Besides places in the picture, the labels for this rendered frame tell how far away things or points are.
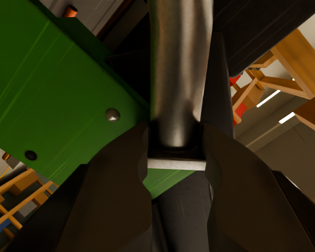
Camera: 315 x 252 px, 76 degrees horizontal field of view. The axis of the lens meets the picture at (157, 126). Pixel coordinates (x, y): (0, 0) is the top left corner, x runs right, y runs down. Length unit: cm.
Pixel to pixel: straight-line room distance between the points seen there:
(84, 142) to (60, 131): 2
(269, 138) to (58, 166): 754
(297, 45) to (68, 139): 88
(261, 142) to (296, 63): 674
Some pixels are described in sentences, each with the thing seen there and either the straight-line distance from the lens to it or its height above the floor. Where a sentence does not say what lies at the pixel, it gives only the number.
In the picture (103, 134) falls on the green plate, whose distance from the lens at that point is 16.
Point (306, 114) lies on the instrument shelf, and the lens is 69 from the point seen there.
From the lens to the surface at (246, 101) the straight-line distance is 403.
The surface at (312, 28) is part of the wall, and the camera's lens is 988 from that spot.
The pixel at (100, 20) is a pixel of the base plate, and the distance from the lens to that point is 72.
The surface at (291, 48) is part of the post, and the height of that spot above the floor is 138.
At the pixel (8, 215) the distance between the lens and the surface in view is 581.
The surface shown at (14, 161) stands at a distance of 41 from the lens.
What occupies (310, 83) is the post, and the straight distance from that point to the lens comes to 97.
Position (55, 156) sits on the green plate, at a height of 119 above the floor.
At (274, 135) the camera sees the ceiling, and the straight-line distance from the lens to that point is 766.
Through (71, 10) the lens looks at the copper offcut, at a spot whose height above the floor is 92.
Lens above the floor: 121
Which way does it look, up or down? 4 degrees up
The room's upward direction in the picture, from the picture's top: 138 degrees clockwise
